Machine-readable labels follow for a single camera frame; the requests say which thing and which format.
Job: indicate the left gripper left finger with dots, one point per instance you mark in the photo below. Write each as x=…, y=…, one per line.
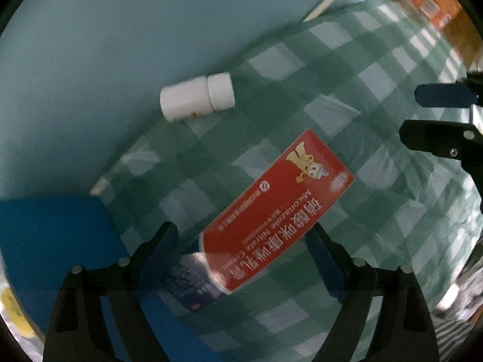
x=128, y=282

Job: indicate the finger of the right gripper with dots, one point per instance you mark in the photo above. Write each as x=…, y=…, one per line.
x=451, y=140
x=444, y=95

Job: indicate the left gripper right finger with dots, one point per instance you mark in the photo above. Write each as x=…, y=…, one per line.
x=351, y=284

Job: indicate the red blue medicine box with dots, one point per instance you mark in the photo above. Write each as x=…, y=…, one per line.
x=280, y=207

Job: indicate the white pill bottle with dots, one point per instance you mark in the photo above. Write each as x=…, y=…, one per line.
x=197, y=97

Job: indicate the blue cardboard box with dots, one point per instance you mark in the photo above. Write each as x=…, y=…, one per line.
x=56, y=251

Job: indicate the green checkered cloth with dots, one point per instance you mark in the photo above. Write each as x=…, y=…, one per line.
x=348, y=76

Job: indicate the yellow drink bottle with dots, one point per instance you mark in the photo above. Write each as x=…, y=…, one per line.
x=15, y=313

